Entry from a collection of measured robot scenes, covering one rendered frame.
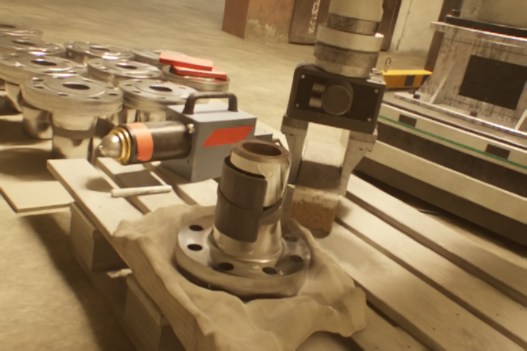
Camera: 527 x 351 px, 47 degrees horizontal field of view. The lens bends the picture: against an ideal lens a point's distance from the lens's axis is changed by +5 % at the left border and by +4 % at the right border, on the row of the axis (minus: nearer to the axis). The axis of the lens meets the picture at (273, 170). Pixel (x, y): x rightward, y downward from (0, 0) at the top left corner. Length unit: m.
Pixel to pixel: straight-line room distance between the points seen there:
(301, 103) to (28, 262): 0.71
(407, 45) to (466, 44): 4.50
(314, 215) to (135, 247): 0.45
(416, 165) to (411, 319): 1.00
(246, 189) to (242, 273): 0.15
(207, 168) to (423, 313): 0.68
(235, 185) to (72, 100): 0.81
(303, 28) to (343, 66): 4.36
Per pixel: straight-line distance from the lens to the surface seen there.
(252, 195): 1.02
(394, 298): 1.19
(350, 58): 1.41
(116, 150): 1.40
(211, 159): 1.53
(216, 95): 1.55
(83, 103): 1.74
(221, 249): 1.08
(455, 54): 2.18
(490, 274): 1.37
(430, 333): 1.12
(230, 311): 0.99
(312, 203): 1.35
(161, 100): 1.85
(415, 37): 6.71
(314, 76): 1.43
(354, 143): 1.50
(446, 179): 2.02
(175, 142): 1.46
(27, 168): 1.88
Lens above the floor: 0.71
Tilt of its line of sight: 19 degrees down
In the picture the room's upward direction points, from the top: 11 degrees clockwise
